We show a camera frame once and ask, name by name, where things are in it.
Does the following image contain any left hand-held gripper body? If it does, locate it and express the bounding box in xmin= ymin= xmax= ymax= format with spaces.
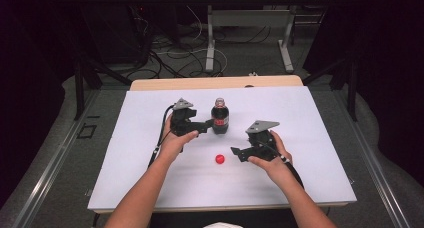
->
xmin=170 ymin=97 xmax=198 ymax=138

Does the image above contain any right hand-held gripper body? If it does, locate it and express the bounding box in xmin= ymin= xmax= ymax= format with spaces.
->
xmin=245 ymin=120 xmax=281 ymax=162

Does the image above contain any dark cola bottle red label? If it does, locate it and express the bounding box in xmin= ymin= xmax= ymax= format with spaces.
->
xmin=210 ymin=97 xmax=231 ymax=135

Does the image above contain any person's left hand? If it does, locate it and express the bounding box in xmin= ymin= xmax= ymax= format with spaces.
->
xmin=159 ymin=114 xmax=200 ymax=165

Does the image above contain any person's right hand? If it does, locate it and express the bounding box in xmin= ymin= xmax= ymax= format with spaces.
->
xmin=247 ymin=130 xmax=294 ymax=186

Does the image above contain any light wooden table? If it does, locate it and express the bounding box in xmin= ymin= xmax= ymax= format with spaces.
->
xmin=91 ymin=74 xmax=349 ymax=215

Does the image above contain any white table board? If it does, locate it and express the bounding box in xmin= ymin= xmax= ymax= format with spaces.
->
xmin=87 ymin=85 xmax=358 ymax=213

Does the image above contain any white cloth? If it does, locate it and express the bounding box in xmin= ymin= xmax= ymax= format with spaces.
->
xmin=202 ymin=222 xmax=244 ymax=228

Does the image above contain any person's dark clothing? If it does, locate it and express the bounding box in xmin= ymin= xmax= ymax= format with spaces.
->
xmin=148 ymin=208 xmax=300 ymax=228

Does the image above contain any square floor hatch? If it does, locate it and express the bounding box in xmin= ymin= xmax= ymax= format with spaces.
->
xmin=76 ymin=123 xmax=98 ymax=140

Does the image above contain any black metal stand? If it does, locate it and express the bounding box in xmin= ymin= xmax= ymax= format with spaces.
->
xmin=73 ymin=57 xmax=133 ymax=121
xmin=301 ymin=56 xmax=360 ymax=123

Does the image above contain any dark equipment box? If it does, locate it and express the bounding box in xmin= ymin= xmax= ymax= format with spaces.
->
xmin=78 ymin=2 xmax=153 ymax=66

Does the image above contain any dark curtain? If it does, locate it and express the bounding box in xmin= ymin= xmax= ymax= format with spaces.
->
xmin=301 ymin=0 xmax=424 ymax=189
xmin=0 ymin=0 xmax=81 ymax=212

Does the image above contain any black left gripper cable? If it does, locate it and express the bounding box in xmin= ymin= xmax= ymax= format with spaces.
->
xmin=147 ymin=104 xmax=176 ymax=170

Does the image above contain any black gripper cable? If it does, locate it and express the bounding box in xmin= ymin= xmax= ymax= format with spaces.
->
xmin=147 ymin=104 xmax=176 ymax=170
xmin=258 ymin=141 xmax=305 ymax=190

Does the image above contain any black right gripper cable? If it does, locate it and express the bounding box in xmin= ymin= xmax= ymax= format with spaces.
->
xmin=258 ymin=141 xmax=305 ymax=190

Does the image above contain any tangle of black floor cables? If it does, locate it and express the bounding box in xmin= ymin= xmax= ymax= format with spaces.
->
xmin=124 ymin=6 xmax=231 ymax=80

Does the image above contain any white floor cable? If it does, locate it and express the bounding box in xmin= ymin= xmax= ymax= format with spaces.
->
xmin=156 ymin=4 xmax=229 ymax=76

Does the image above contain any grey metal frame desk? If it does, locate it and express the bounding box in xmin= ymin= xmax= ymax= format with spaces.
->
xmin=185 ymin=0 xmax=338 ymax=74

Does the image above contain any metal floor rail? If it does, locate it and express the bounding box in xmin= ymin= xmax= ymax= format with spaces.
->
xmin=334 ymin=89 xmax=412 ymax=228
xmin=10 ymin=89 xmax=102 ymax=228

